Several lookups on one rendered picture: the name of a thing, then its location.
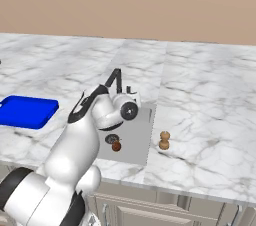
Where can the blue tray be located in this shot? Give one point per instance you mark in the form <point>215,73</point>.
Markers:
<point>26,111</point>

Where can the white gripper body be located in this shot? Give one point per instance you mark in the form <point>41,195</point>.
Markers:
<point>137,100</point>

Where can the black sink faucet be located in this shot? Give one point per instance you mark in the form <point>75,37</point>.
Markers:
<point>115,78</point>

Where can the reddish brown round produce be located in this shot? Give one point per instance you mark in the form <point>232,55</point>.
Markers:
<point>116,146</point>

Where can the wooden pepper grinder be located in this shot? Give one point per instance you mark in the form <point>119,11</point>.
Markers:
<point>164,140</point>

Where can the beige cabinet door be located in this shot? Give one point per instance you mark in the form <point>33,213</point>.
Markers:
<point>150,215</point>
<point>248,216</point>

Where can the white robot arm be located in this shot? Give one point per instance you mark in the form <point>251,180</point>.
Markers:
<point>71,150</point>

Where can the grey sink basin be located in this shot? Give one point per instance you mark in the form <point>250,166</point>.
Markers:
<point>135,140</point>

